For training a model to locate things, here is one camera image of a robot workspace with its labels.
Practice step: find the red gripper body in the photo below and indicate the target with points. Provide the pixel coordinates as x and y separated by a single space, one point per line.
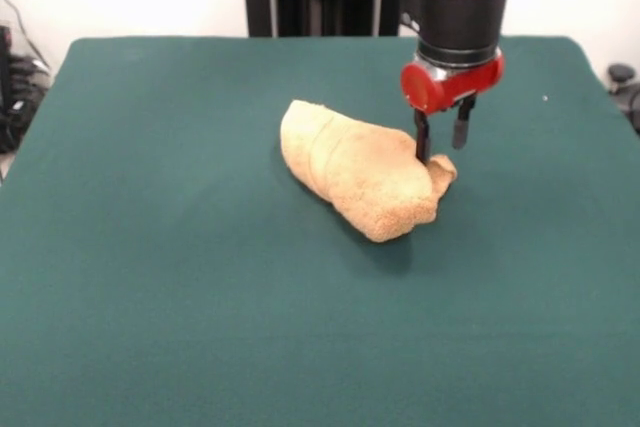
460 84

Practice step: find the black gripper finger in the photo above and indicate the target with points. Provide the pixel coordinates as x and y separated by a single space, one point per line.
423 142
460 134

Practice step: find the tan terry towel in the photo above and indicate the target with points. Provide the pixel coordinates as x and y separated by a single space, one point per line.
360 177

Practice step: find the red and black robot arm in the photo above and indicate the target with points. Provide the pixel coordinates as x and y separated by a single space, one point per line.
465 12

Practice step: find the dark green table cloth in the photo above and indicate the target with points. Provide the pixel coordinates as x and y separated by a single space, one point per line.
200 297

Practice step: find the pedestal leg with caster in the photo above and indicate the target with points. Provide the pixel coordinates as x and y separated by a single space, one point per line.
25 97
622 74

